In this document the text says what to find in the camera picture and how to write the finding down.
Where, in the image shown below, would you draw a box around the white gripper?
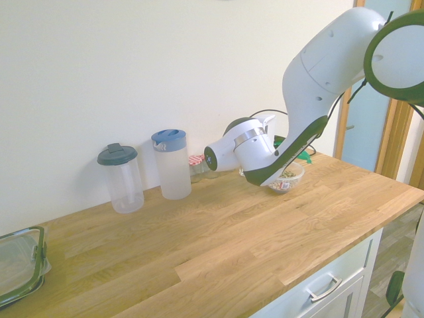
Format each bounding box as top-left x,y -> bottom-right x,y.
254,114 -> 278,147

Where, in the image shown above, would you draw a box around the green round container lid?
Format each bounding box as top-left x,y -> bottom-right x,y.
272,136 -> 314,166

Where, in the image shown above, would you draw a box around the clear round food container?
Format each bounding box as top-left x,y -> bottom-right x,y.
266,161 -> 305,195

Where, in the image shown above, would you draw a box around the glass jar red checkered lid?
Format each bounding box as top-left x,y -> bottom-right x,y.
187,154 -> 204,185
201,160 -> 220,180

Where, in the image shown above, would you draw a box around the clear pitcher with blue lid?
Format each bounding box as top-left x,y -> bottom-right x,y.
150,128 -> 193,201

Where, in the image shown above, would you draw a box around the clear pitcher with dark lid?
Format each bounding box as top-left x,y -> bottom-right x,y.
96,142 -> 145,215

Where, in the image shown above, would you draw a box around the rectangular container dark-rimmed lid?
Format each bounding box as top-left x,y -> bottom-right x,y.
0,225 -> 52,307

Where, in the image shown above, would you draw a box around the cereal rings heap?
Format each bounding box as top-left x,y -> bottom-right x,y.
269,168 -> 298,191

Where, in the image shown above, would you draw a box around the frosted glass door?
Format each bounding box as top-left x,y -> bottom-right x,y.
340,0 -> 400,174

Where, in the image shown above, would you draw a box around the white cabinet drawers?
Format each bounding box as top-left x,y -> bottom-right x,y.
253,227 -> 386,318

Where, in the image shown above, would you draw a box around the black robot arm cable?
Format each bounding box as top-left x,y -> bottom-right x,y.
247,11 -> 424,154

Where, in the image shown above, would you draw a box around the wooden door frame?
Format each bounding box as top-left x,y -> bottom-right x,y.
332,0 -> 424,190

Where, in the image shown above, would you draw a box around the metal drawer handle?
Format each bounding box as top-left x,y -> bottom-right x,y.
305,274 -> 343,303

